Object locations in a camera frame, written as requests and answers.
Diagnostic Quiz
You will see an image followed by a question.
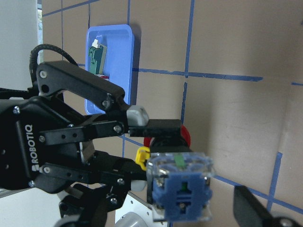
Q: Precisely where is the green white relay module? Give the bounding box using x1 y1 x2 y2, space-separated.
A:
89 39 107 75

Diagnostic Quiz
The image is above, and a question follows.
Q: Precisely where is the blue plastic tray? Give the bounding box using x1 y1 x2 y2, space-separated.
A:
85 24 134 104

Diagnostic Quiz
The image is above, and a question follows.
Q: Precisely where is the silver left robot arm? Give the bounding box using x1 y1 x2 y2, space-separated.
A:
0 61 181 227

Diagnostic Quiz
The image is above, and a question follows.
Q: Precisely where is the red emergency stop button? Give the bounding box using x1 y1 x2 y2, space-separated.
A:
135 125 215 223

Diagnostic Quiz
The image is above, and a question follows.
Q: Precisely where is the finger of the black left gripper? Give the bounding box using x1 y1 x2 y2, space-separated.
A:
39 151 146 227
36 61 181 138

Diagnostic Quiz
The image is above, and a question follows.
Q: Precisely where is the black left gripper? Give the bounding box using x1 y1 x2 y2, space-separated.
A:
0 96 94 193

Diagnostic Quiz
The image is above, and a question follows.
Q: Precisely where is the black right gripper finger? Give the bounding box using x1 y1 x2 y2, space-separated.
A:
233 185 301 227

